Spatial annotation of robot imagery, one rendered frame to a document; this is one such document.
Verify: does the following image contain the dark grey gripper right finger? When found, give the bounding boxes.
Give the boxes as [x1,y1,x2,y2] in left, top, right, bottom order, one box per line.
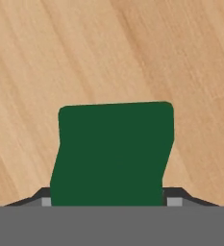
[162,186,220,208]

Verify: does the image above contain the dark green sponge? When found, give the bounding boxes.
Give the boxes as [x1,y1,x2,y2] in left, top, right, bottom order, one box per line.
[49,101,176,208]

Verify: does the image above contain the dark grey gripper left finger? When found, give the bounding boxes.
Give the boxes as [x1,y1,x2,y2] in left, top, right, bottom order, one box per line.
[3,187,53,208]

